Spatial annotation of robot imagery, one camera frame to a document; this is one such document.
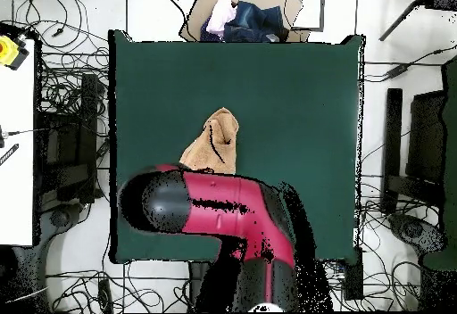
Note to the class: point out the tan terry towel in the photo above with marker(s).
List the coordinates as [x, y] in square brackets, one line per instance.
[221, 139]

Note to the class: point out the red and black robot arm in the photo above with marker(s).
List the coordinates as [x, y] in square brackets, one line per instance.
[228, 192]

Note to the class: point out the dark green table cloth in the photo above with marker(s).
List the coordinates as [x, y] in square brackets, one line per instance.
[285, 114]

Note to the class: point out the purple dotted garment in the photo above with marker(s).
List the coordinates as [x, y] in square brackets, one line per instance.
[209, 35]

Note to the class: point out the blue jeans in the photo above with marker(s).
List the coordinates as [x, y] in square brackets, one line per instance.
[257, 21]

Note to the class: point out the black metal stand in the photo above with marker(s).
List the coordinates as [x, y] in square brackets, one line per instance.
[392, 132]
[87, 132]

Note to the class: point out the pale pink garment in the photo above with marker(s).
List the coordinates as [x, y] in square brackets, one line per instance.
[221, 14]

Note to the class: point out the cardboard box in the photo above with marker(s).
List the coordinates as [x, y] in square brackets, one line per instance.
[198, 14]

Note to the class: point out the black rectangular box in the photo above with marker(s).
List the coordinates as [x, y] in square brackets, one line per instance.
[353, 278]

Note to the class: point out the round black base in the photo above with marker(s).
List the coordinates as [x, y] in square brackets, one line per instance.
[60, 217]
[414, 230]

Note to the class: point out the black power strip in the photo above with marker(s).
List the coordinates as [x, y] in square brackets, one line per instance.
[105, 294]

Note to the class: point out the white side table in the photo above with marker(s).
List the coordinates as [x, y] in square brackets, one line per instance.
[16, 150]

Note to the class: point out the black striped tool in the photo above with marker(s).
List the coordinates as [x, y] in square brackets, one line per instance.
[9, 154]

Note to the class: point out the green cloth-covered table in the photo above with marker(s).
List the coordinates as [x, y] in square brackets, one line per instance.
[450, 150]

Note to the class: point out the yellow emergency stop button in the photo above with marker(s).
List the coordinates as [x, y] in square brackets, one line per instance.
[8, 51]

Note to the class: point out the black tripod stand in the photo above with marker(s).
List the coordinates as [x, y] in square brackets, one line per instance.
[444, 0]

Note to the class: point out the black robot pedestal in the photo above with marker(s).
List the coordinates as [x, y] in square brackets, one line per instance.
[198, 285]

